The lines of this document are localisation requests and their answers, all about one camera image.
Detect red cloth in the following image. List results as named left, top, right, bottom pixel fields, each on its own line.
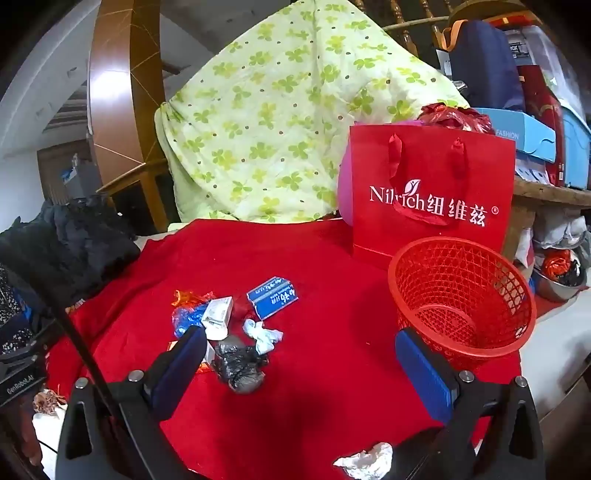
left=46, top=219, right=539, bottom=480

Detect pink plastic bag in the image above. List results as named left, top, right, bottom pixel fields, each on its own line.
left=337, top=152, right=356, bottom=227

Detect small white box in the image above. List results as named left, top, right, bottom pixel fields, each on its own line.
left=203, top=298, right=234, bottom=340

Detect navy bag with orange strap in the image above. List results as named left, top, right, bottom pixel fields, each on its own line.
left=441, top=18, right=527, bottom=114

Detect grey bag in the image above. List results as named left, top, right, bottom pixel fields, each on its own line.
left=533, top=217, right=589, bottom=250

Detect orange-red plastic wrapper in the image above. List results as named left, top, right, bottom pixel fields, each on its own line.
left=172, top=290, right=215, bottom=308

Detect black plastic bag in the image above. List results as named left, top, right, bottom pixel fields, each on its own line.
left=213, top=336, right=269, bottom=395

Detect black fluffy cloth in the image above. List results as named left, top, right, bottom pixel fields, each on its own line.
left=0, top=196, right=141, bottom=308

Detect curved wooden frame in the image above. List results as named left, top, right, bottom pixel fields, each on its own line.
left=88, top=0, right=174, bottom=232

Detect light blue cardboard box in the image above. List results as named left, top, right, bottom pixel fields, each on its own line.
left=473, top=107, right=557, bottom=162

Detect metal bowl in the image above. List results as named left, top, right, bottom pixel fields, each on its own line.
left=531, top=268, right=591, bottom=303

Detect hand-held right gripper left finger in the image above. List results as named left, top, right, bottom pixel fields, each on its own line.
left=58, top=325, right=208, bottom=480

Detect white and blue printed box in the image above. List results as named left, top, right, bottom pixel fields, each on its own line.
left=515, top=152, right=559, bottom=185

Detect red plastic lattice basket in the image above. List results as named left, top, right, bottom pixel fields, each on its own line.
left=388, top=237, right=537, bottom=372

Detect red patterned box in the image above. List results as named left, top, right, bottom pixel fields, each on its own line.
left=517, top=65, right=566, bottom=185

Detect blue toothpaste box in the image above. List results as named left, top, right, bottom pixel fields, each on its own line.
left=246, top=276, right=302, bottom=321

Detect orange plastic bag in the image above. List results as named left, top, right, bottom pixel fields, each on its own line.
left=541, top=249, right=583, bottom=278

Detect dark dotted cloth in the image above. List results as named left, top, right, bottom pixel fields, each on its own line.
left=0, top=265, right=33, bottom=352

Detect red paper gift bag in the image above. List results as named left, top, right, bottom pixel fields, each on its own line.
left=348, top=124, right=517, bottom=273

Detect white face mask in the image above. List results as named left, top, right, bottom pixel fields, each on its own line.
left=243, top=318, right=283, bottom=355

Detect wooden table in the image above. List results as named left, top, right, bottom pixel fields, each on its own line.
left=503, top=178, right=591, bottom=268

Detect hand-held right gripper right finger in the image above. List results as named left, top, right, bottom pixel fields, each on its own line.
left=394, top=328, right=555, bottom=480

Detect green clover print quilt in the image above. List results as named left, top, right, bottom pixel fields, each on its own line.
left=154, top=0, right=472, bottom=224

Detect crumpled white tissue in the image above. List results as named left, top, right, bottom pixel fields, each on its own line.
left=332, top=442, right=394, bottom=480

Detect wooden railing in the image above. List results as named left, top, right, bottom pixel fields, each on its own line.
left=360, top=0, right=462, bottom=61

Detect blue plastic wrapper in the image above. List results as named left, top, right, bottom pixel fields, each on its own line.
left=172, top=302, right=213, bottom=340

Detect shiny red plastic bag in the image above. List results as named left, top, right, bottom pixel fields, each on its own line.
left=418, top=102, right=495, bottom=134

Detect wooden cabinet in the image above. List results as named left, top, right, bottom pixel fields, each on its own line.
left=37, top=145, right=100, bottom=206

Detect orange-brown crumpled wrapper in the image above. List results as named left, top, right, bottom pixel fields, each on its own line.
left=32, top=388, right=68, bottom=415

